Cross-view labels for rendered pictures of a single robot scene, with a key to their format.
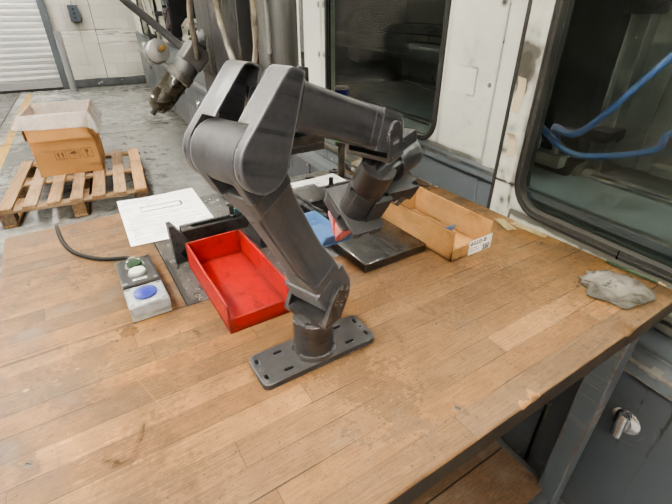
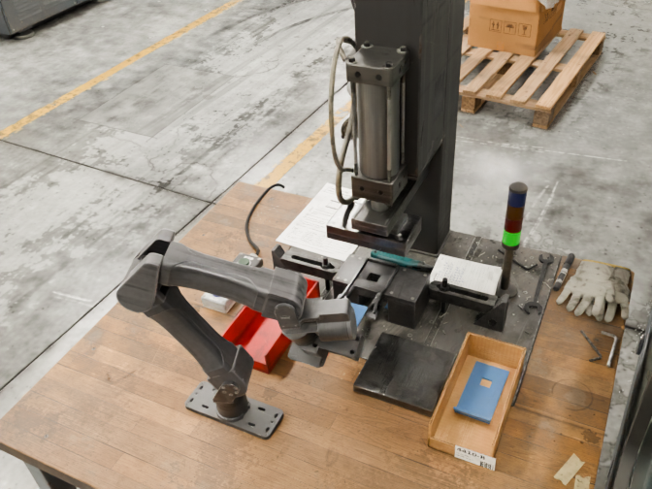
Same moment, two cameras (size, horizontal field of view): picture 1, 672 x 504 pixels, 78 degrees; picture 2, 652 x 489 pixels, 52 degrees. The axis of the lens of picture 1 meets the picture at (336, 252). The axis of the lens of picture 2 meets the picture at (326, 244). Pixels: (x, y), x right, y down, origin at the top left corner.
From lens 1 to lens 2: 1.05 m
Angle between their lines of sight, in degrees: 50
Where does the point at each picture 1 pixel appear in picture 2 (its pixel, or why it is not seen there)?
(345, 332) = (259, 417)
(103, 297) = not seen: hidden behind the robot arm
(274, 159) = (140, 299)
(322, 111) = (196, 280)
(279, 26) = (365, 145)
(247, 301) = (258, 343)
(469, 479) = not seen: outside the picture
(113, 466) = (106, 378)
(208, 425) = (146, 398)
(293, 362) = (211, 406)
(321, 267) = (210, 363)
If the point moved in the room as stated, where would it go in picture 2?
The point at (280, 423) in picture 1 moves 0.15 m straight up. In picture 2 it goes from (164, 429) to (146, 380)
